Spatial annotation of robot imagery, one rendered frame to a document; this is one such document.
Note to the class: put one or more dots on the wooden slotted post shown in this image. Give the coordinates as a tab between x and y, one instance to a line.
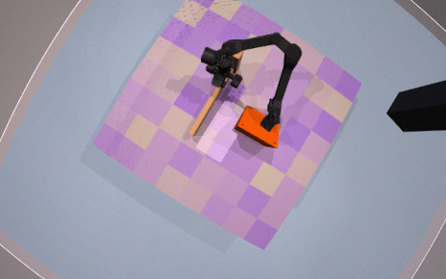
237	57

